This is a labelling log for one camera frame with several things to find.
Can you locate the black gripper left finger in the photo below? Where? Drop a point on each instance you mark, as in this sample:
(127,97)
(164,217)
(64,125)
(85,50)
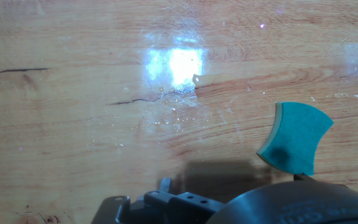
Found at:
(179,211)

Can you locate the curved green and yellow sponge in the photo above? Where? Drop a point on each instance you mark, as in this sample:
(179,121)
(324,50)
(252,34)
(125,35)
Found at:
(294,140)

